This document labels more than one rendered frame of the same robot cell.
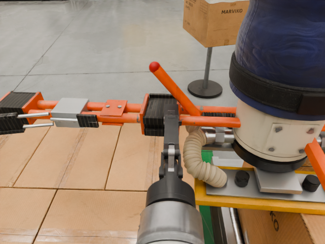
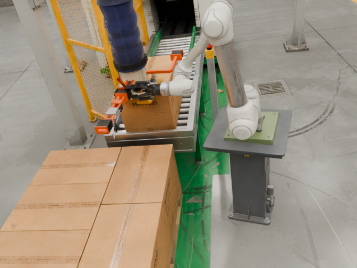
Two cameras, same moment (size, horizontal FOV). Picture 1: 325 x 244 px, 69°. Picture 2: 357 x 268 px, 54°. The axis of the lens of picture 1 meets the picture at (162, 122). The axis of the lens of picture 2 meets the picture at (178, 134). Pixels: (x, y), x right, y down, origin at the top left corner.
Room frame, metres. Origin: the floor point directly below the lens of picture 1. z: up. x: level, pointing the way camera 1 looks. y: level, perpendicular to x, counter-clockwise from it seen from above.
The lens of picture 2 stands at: (-0.19, 1.95, 2.08)
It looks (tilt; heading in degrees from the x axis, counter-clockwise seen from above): 34 degrees down; 279
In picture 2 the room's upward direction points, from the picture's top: 10 degrees counter-clockwise
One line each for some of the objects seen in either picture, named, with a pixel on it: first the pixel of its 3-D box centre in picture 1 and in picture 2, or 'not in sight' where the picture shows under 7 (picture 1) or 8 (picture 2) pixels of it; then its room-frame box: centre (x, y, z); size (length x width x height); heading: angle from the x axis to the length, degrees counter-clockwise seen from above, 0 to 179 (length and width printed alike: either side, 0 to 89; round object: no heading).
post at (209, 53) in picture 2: not in sight; (214, 101); (-0.12, -0.78, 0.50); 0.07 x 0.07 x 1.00; 88
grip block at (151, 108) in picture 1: (161, 114); (122, 94); (0.44, 0.00, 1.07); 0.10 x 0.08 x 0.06; 174
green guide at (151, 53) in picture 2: not in sight; (147, 57); (0.62, -1.76, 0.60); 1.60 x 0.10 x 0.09; 88
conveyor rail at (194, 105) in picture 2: not in sight; (198, 74); (0.04, -1.39, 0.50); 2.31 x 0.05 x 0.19; 88
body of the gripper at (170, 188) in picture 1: (170, 188); (154, 90); (0.23, -0.01, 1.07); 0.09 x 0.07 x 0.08; 178
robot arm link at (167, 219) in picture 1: (170, 233); (165, 89); (0.16, -0.01, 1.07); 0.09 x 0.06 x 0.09; 88
